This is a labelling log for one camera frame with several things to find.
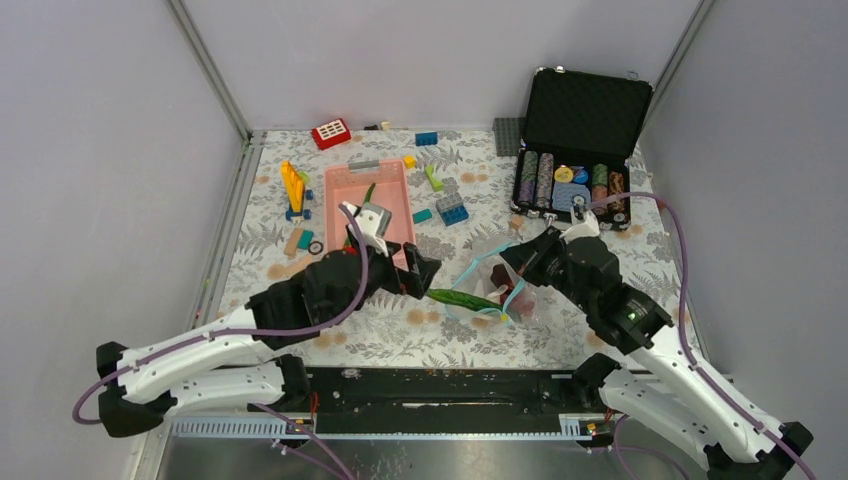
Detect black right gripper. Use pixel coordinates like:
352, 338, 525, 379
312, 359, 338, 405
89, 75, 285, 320
499, 225, 596, 314

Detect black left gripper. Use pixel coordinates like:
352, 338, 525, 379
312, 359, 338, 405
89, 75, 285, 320
329, 239, 441, 327

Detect clear zip top bag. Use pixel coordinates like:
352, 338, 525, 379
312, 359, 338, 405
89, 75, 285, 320
444, 235, 540, 325

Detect red pepper toy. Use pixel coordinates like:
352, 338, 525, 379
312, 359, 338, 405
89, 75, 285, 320
486, 264, 536, 317

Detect green bean pod toy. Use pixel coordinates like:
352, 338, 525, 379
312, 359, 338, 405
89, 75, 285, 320
343, 183, 376, 248

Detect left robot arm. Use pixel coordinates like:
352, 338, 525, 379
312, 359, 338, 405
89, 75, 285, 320
96, 243, 442, 438

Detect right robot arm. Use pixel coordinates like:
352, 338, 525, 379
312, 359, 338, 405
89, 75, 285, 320
500, 227, 813, 479

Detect teal small block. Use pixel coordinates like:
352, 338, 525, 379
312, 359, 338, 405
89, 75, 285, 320
412, 209, 433, 225

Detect blue building brick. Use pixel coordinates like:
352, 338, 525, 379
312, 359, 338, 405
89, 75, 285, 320
439, 206, 469, 227

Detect grey building brick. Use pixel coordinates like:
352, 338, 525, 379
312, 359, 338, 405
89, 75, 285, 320
436, 191, 464, 212

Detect small wooden cube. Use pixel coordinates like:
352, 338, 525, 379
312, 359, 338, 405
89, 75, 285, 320
508, 215, 525, 231

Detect green curved block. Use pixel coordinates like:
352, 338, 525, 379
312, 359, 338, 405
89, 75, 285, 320
425, 165, 444, 192

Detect pink perforated plastic basket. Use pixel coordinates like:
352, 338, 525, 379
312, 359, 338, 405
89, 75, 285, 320
323, 158, 417, 272

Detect wooden plank block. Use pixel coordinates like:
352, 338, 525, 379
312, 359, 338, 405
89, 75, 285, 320
283, 227, 304, 258

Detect blue brick far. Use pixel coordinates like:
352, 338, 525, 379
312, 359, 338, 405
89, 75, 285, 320
414, 131, 439, 147

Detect black poker chip case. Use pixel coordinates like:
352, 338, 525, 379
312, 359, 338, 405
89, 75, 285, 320
510, 67, 654, 231

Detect grey baseplate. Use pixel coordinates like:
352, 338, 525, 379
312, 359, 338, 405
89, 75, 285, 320
492, 117, 525, 157

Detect red window block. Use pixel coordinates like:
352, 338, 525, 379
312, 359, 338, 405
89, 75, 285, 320
311, 118, 352, 150

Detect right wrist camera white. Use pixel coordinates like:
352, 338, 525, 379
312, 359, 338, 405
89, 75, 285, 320
561, 205, 600, 243

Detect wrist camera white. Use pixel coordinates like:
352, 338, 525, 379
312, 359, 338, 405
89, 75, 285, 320
342, 202, 391, 257
561, 205, 600, 243

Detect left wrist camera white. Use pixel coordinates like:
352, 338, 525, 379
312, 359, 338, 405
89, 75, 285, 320
342, 202, 391, 257

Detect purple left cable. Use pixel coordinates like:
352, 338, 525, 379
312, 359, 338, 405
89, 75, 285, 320
71, 202, 371, 480

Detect purple cable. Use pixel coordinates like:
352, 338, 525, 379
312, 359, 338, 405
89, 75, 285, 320
71, 202, 371, 480
576, 192, 819, 480

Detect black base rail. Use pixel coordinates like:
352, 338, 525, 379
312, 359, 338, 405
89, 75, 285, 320
269, 367, 607, 435

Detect yellow toy frame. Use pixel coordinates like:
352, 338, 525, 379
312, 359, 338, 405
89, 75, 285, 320
280, 161, 306, 215

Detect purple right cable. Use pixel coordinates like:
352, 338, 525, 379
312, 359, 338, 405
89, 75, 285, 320
576, 192, 819, 480

